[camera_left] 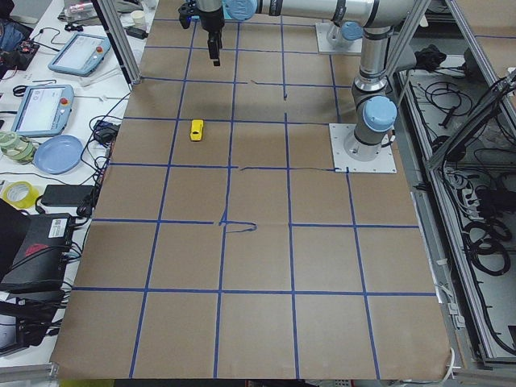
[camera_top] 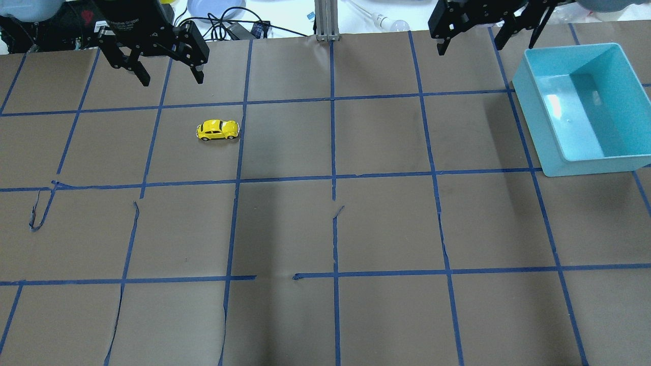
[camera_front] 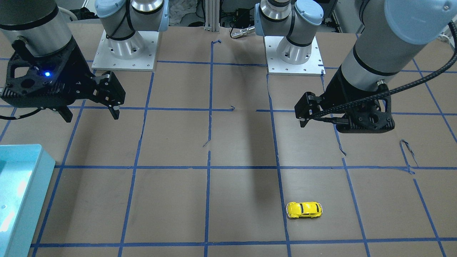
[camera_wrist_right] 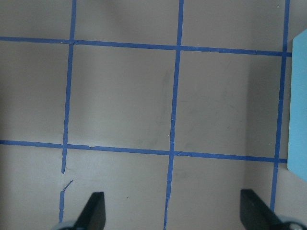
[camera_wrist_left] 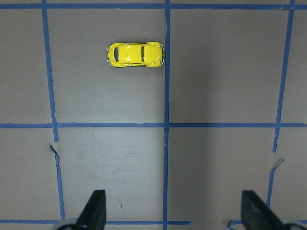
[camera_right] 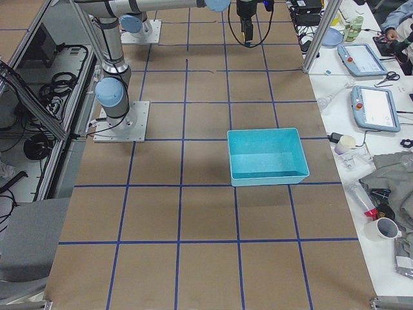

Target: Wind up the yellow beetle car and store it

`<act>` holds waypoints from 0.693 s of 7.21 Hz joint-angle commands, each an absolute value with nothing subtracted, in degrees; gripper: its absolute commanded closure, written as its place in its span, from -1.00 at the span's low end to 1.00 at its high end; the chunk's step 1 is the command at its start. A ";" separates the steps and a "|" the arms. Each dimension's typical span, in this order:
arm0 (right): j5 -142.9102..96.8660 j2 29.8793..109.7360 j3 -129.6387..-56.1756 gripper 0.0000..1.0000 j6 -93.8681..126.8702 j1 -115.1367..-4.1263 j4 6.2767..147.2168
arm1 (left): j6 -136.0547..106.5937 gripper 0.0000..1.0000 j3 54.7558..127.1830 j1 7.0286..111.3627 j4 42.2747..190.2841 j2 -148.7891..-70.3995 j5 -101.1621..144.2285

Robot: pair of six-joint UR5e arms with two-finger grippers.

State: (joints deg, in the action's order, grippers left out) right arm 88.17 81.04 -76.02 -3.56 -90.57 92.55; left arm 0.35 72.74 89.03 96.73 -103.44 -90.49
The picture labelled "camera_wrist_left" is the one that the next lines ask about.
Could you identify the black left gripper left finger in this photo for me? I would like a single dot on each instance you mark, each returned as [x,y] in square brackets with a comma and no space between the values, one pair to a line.
[93,216]

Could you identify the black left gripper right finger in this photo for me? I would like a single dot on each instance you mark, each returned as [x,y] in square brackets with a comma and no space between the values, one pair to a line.
[255,215]

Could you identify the yellow toy beetle car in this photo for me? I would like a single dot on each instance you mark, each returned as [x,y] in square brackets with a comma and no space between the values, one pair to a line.
[122,55]

